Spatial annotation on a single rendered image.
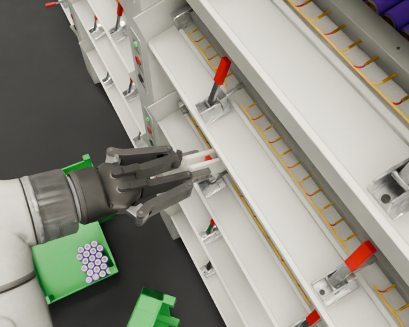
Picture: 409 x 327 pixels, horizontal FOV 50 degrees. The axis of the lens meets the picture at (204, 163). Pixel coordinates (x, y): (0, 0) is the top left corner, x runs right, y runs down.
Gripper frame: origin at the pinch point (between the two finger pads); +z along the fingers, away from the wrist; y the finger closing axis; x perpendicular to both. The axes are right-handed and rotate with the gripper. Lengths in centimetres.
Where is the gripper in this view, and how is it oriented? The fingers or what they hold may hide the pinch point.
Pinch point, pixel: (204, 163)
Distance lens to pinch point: 68.2
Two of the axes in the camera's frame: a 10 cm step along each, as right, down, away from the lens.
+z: 8.7, -2.4, 4.3
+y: 4.5, 7.4, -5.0
